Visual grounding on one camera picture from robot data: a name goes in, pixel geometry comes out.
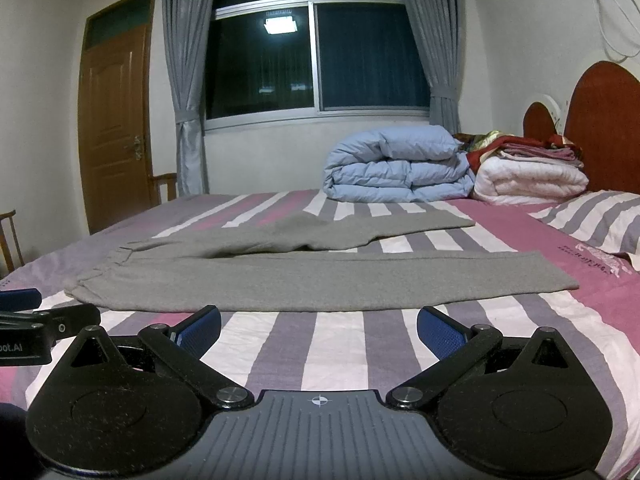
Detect grey pants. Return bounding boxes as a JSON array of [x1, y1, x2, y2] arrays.
[[64, 209, 579, 312]]

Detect wooden chair at left edge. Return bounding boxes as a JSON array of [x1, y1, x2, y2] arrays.
[[0, 209, 25, 273]]

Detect wooden chair near door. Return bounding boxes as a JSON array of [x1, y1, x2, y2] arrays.
[[150, 172, 177, 206]]

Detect striped pillow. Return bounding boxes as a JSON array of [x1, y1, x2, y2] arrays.
[[532, 191, 640, 271]]

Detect folded white quilt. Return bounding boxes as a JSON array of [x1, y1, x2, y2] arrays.
[[472, 156, 589, 205]]

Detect brown wooden door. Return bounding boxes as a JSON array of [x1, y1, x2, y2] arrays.
[[78, 0, 155, 233]]

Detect folded light blue duvet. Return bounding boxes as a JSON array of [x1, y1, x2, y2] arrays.
[[322, 125, 475, 203]]

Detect red wooden headboard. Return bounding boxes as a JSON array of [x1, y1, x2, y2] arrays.
[[523, 61, 640, 194]]

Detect right grey curtain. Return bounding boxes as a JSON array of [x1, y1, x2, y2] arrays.
[[404, 0, 464, 133]]

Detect aluminium frame window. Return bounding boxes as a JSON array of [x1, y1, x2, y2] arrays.
[[205, 0, 430, 127]]

